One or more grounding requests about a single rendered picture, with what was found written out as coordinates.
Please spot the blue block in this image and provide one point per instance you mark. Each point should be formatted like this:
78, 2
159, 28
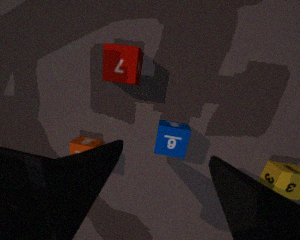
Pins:
172, 139

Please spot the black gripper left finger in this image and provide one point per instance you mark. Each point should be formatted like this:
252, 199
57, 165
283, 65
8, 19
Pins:
68, 186

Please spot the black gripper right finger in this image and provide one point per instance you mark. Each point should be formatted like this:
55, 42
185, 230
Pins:
252, 210

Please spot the yellow block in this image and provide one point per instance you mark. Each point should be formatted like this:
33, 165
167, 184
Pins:
283, 178

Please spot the red block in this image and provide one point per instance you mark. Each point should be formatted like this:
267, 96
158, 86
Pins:
122, 63

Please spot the orange block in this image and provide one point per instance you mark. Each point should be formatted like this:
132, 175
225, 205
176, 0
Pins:
82, 144

